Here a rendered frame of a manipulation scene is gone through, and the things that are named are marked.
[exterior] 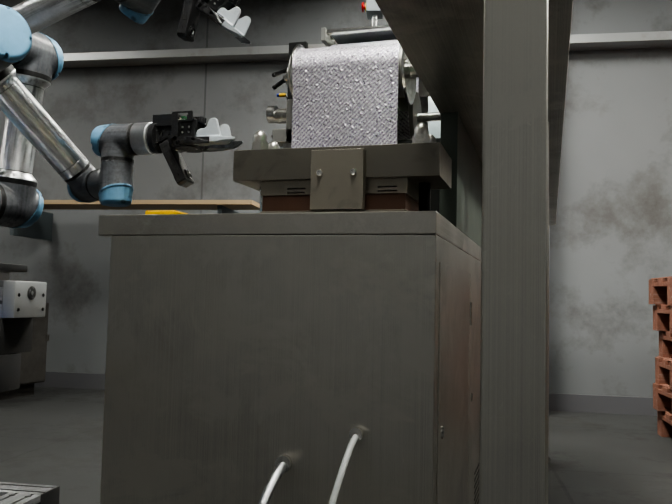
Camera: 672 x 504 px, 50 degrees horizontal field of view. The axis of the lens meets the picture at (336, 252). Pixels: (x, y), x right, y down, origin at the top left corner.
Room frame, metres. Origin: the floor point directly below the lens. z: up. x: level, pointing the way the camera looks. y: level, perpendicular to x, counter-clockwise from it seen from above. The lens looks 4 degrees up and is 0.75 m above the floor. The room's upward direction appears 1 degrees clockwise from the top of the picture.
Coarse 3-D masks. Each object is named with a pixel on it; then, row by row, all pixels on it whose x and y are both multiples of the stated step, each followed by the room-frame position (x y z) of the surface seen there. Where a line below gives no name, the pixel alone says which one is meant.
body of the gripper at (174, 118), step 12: (156, 120) 1.63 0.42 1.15; (168, 120) 1.62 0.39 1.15; (180, 120) 1.59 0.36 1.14; (192, 120) 1.58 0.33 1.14; (204, 120) 1.63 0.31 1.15; (156, 132) 1.63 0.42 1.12; (168, 132) 1.62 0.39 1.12; (180, 132) 1.60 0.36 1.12; (192, 132) 1.59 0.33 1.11; (156, 144) 1.63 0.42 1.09; (180, 144) 1.60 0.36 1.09
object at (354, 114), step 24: (312, 96) 1.53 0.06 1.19; (336, 96) 1.52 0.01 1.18; (360, 96) 1.50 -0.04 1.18; (384, 96) 1.49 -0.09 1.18; (312, 120) 1.53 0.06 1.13; (336, 120) 1.52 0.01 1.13; (360, 120) 1.50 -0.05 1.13; (384, 120) 1.49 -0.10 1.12; (312, 144) 1.53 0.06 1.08; (336, 144) 1.52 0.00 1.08; (360, 144) 1.50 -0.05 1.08
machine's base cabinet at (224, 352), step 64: (128, 256) 1.37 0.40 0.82; (192, 256) 1.33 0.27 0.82; (256, 256) 1.29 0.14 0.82; (320, 256) 1.26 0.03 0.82; (384, 256) 1.22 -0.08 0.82; (448, 256) 1.34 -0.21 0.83; (128, 320) 1.36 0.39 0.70; (192, 320) 1.33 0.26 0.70; (256, 320) 1.29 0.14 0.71; (320, 320) 1.25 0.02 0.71; (384, 320) 1.22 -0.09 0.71; (448, 320) 1.33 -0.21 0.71; (128, 384) 1.36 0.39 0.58; (192, 384) 1.32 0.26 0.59; (256, 384) 1.29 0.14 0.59; (320, 384) 1.25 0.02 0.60; (384, 384) 1.22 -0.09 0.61; (448, 384) 1.34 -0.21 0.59; (128, 448) 1.36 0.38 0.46; (192, 448) 1.32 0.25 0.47; (256, 448) 1.29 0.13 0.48; (320, 448) 1.25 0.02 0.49; (384, 448) 1.22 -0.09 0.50; (448, 448) 1.35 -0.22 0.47
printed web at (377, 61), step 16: (320, 48) 1.56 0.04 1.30; (336, 48) 1.54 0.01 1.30; (352, 48) 1.52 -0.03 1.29; (368, 48) 1.51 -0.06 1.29; (384, 48) 1.50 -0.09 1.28; (304, 64) 1.54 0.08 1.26; (320, 64) 1.53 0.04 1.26; (336, 64) 1.52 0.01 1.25; (352, 64) 1.51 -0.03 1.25; (368, 64) 1.50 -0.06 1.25; (384, 64) 1.49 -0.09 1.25; (304, 80) 1.54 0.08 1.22; (320, 80) 1.53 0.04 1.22; (336, 80) 1.52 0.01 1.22; (352, 80) 1.51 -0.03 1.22; (368, 80) 1.50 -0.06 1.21; (384, 80) 1.49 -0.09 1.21; (416, 80) 1.71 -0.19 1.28; (400, 112) 1.60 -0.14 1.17; (400, 128) 1.61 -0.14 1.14
